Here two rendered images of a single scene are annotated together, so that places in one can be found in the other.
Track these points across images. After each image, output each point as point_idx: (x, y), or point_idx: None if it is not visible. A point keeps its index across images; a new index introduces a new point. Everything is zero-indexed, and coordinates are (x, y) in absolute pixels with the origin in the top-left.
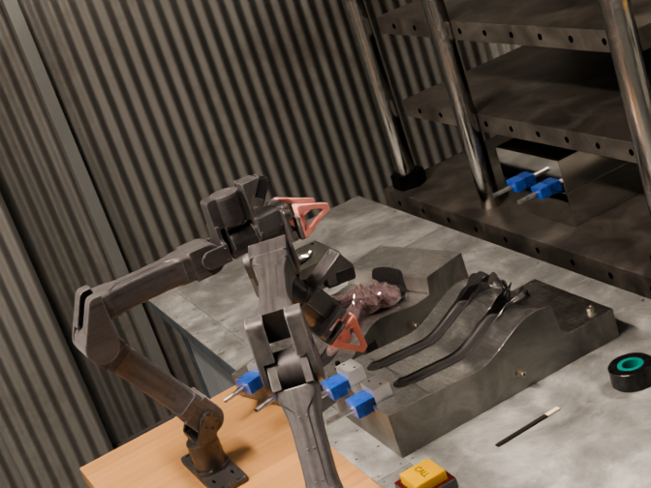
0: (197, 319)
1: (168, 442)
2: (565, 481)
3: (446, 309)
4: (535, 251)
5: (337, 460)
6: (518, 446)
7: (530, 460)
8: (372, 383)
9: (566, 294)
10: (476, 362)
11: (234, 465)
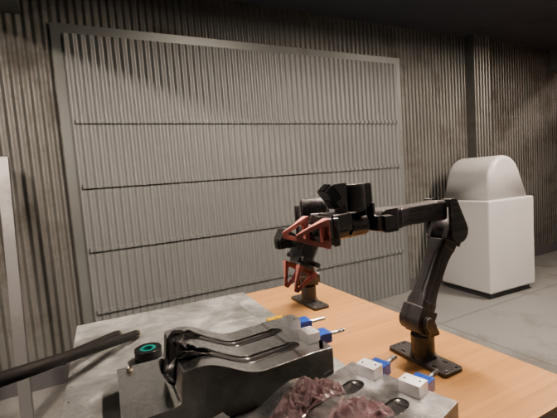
0: None
1: (501, 391)
2: (219, 323)
3: (225, 360)
4: None
5: None
6: None
7: (226, 332)
8: (292, 317)
9: (123, 392)
10: (226, 336)
11: (404, 353)
